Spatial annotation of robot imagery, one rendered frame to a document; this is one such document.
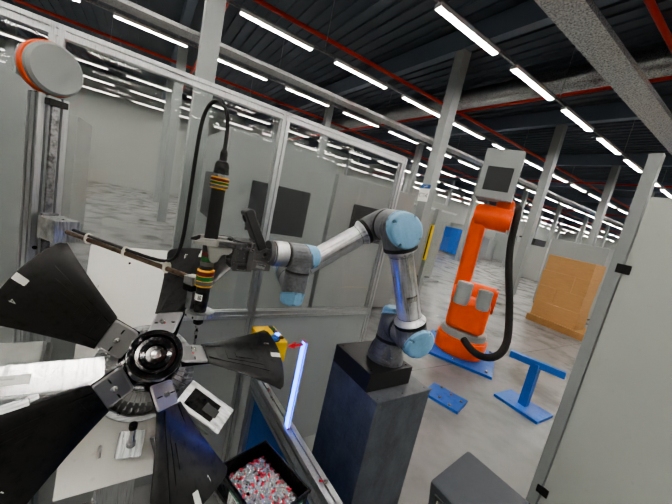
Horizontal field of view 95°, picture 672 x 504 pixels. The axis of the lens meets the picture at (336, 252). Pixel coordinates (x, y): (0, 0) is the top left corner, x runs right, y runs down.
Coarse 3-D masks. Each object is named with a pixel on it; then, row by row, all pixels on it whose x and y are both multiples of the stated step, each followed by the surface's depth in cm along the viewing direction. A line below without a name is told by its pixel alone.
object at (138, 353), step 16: (144, 336) 74; (160, 336) 76; (176, 336) 78; (128, 352) 71; (144, 352) 72; (176, 352) 76; (128, 368) 70; (144, 368) 72; (160, 368) 73; (176, 368) 75; (144, 384) 75
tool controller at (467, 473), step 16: (464, 464) 57; (480, 464) 57; (432, 480) 54; (448, 480) 54; (464, 480) 54; (480, 480) 54; (496, 480) 54; (432, 496) 54; (448, 496) 51; (464, 496) 51; (480, 496) 51; (496, 496) 51; (512, 496) 51
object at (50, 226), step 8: (40, 216) 98; (48, 216) 100; (56, 216) 103; (40, 224) 99; (48, 224) 97; (56, 224) 96; (64, 224) 98; (72, 224) 100; (40, 232) 99; (48, 232) 97; (56, 232) 97; (64, 232) 99; (48, 240) 98; (56, 240) 97; (64, 240) 99; (72, 240) 102
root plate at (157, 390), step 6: (156, 384) 75; (162, 384) 77; (168, 384) 79; (150, 390) 73; (156, 390) 74; (162, 390) 76; (168, 390) 78; (156, 396) 73; (168, 396) 77; (174, 396) 79; (156, 402) 72; (162, 402) 74; (168, 402) 76; (174, 402) 78; (156, 408) 72; (162, 408) 73
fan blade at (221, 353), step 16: (240, 336) 99; (256, 336) 101; (208, 352) 85; (224, 352) 88; (240, 352) 90; (256, 352) 93; (272, 352) 97; (240, 368) 85; (256, 368) 88; (272, 368) 91; (272, 384) 87
